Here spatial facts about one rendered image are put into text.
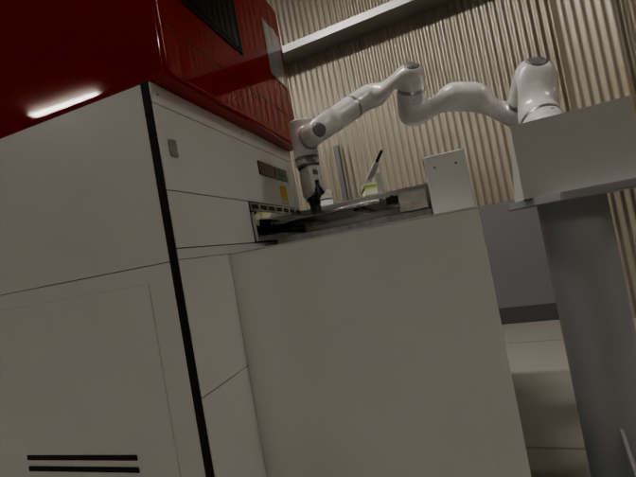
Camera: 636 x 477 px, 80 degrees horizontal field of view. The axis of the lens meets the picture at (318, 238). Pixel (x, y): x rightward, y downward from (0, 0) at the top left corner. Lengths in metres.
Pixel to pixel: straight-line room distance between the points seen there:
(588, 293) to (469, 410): 0.44
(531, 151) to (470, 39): 2.37
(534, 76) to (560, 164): 0.40
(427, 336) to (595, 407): 0.52
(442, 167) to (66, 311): 0.97
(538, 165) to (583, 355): 0.50
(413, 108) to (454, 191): 0.62
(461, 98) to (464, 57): 1.91
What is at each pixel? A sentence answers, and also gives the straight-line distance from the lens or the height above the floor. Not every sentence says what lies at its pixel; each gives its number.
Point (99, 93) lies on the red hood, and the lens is 1.07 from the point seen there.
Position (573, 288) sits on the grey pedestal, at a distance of 1.18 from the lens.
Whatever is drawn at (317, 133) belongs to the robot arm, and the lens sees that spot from 1.24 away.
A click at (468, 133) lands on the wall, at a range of 3.21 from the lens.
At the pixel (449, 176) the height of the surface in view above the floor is 0.90.
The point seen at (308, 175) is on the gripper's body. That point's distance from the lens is 1.28.
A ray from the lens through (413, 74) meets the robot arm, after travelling 1.47.
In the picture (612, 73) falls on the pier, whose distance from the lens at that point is 3.25.
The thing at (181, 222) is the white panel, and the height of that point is 0.90.
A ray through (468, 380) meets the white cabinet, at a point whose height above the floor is 0.45.
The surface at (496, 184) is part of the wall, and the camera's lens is 3.15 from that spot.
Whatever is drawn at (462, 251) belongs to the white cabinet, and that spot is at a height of 0.73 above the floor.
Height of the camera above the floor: 0.78
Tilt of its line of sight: 2 degrees up
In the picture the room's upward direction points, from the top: 10 degrees counter-clockwise
